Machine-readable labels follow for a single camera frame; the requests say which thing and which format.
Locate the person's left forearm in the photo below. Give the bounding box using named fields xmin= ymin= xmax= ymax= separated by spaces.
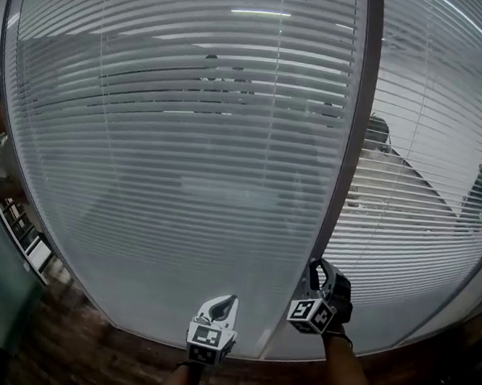
xmin=158 ymin=358 xmax=206 ymax=385

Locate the person's right hand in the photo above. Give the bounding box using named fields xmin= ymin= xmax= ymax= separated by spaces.
xmin=330 ymin=274 xmax=356 ymax=328

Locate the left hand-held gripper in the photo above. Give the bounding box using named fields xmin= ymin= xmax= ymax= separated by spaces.
xmin=185 ymin=291 xmax=241 ymax=369

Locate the person's right forearm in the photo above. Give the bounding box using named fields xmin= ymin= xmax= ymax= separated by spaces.
xmin=319 ymin=325 xmax=376 ymax=385

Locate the black stair railing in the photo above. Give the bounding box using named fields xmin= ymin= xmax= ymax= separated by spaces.
xmin=0 ymin=176 xmax=55 ymax=272

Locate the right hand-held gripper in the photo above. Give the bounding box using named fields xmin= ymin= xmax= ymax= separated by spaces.
xmin=286 ymin=257 xmax=343 ymax=336

